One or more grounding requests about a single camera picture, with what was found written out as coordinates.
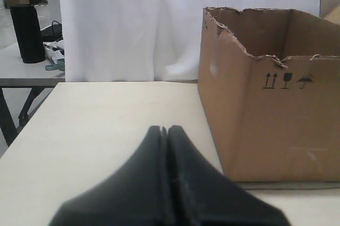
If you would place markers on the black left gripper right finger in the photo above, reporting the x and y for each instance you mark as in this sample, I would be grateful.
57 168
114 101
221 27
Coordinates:
201 195

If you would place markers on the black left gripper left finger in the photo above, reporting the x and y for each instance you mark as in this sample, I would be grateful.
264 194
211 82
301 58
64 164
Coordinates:
136 194

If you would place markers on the printed cardboard box with flaps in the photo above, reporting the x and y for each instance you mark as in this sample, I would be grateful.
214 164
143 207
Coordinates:
329 10

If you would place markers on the torn open cardboard box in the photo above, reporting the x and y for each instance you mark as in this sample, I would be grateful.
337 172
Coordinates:
269 85

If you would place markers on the white packets on side table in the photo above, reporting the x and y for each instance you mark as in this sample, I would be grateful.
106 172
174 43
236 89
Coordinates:
52 52

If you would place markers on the white backdrop curtain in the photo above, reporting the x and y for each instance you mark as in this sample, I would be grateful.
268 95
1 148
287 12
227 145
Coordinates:
142 40

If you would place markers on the grey side table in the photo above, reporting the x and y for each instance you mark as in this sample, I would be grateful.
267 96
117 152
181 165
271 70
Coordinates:
17 74

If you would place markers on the black cylinder roll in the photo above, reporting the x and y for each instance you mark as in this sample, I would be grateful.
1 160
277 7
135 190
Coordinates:
27 30

